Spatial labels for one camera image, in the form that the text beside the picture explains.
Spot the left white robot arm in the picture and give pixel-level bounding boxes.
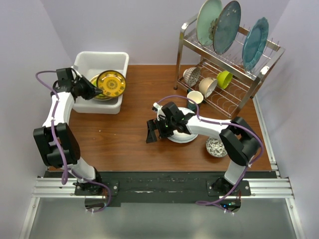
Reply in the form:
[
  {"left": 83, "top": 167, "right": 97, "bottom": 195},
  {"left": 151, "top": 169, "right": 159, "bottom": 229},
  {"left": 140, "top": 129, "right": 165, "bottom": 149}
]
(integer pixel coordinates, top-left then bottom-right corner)
[{"left": 33, "top": 67, "right": 104, "bottom": 195}]

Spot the metal dish rack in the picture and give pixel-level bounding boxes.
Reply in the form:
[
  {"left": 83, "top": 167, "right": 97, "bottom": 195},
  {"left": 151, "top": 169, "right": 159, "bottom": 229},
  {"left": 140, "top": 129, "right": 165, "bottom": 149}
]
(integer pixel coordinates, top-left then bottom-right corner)
[{"left": 173, "top": 15, "right": 285, "bottom": 116}]

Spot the white blue-rimmed deep plate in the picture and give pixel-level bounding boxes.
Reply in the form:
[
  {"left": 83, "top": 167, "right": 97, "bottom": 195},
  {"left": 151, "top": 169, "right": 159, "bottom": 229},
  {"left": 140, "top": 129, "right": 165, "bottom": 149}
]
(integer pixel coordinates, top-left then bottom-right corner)
[{"left": 168, "top": 107, "right": 198, "bottom": 143}]

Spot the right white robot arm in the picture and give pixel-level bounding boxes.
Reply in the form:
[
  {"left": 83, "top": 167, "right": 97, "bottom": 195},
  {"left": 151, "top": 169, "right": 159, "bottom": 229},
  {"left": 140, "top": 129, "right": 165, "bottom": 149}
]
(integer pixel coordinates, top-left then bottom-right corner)
[{"left": 146, "top": 102, "right": 264, "bottom": 196}]

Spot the yellow black patterned plate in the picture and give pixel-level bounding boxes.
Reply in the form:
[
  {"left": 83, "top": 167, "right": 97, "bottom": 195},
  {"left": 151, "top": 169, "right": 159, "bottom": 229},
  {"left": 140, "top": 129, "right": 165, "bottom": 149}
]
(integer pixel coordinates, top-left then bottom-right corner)
[{"left": 96, "top": 70, "right": 126, "bottom": 98}]

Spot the lime green plate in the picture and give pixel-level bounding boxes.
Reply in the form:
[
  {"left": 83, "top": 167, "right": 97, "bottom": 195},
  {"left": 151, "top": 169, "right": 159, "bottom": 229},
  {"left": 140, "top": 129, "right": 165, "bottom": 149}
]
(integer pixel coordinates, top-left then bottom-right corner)
[{"left": 90, "top": 74, "right": 103, "bottom": 100}]

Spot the patterned bowl in rack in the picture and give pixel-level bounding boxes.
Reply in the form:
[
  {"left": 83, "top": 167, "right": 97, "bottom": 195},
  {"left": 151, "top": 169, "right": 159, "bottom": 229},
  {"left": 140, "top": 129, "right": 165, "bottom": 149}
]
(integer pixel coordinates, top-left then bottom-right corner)
[{"left": 183, "top": 67, "right": 201, "bottom": 87}]

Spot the blue-grey speckled plate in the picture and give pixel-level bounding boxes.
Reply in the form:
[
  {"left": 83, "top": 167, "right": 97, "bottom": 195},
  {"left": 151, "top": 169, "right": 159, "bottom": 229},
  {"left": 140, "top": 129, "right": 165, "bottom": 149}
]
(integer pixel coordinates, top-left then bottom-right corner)
[{"left": 213, "top": 0, "right": 241, "bottom": 55}]

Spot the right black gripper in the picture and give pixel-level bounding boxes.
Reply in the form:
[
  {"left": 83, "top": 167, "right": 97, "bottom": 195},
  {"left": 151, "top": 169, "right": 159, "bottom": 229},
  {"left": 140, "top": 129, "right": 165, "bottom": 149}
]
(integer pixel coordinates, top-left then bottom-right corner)
[{"left": 147, "top": 117, "right": 175, "bottom": 143}]

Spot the aluminium rail frame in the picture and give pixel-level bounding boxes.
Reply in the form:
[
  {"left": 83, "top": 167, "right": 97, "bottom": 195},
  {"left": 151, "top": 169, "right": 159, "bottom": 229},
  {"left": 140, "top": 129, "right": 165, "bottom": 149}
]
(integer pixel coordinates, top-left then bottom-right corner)
[{"left": 20, "top": 96, "right": 304, "bottom": 239}]

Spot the black white patterned bowl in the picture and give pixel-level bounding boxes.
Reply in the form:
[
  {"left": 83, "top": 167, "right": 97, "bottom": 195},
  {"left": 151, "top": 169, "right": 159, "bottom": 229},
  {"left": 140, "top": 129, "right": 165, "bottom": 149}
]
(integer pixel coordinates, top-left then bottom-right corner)
[{"left": 206, "top": 137, "right": 227, "bottom": 158}]

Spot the mint green plate in rack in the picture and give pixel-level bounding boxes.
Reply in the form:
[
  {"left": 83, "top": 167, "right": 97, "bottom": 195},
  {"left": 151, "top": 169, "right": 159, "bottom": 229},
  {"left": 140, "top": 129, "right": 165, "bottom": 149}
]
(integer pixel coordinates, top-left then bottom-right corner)
[{"left": 196, "top": 0, "right": 223, "bottom": 46}]

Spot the woven bamboo plate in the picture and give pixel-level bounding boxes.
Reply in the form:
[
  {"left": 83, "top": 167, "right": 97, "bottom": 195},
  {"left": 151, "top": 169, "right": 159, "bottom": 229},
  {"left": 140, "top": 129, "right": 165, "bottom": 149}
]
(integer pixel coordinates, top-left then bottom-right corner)
[{"left": 93, "top": 96, "right": 117, "bottom": 102}]

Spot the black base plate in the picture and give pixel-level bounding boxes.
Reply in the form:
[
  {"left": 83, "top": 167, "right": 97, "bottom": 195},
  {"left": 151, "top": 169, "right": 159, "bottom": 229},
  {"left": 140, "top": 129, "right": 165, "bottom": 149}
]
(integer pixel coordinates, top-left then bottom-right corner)
[{"left": 43, "top": 170, "right": 252, "bottom": 207}]

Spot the teal scalloped plate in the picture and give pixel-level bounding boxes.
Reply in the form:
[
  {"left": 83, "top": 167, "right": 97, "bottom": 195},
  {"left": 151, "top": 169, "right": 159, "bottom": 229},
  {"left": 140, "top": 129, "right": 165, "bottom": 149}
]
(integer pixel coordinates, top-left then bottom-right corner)
[{"left": 242, "top": 17, "right": 269, "bottom": 72}]

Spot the dark green mug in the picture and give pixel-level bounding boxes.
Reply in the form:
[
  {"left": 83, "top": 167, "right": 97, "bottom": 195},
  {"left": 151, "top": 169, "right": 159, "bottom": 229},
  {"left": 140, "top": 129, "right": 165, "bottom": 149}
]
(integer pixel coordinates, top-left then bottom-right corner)
[{"left": 186, "top": 91, "right": 204, "bottom": 113}]

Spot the lime green bowl in rack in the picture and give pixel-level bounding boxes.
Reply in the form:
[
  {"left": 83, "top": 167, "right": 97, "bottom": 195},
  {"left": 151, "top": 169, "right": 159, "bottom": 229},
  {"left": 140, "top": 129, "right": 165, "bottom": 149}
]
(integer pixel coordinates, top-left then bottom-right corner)
[{"left": 217, "top": 71, "right": 233, "bottom": 89}]

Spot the cream bowl in rack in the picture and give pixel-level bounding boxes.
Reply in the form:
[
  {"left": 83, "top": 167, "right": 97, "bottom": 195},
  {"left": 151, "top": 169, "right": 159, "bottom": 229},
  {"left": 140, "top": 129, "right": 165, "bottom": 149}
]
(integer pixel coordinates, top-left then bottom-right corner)
[{"left": 199, "top": 77, "right": 218, "bottom": 98}]

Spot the white plastic bin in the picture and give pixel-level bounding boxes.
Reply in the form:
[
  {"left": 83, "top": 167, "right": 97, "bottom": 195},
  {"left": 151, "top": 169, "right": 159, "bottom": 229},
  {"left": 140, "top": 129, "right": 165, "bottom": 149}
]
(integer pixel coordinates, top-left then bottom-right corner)
[{"left": 73, "top": 51, "right": 129, "bottom": 115}]

